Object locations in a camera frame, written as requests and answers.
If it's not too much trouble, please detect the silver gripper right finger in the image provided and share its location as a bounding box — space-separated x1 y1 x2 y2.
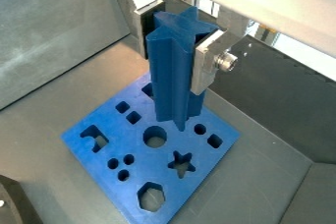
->
191 29 239 95

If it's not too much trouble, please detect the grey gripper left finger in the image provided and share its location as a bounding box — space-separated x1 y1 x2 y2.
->
134 0 166 59

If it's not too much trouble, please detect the blue star-shaped peg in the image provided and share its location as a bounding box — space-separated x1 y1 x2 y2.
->
146 7 218 131

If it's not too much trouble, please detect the blue shape-sorting board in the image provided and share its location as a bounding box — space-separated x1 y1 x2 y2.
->
62 75 239 224

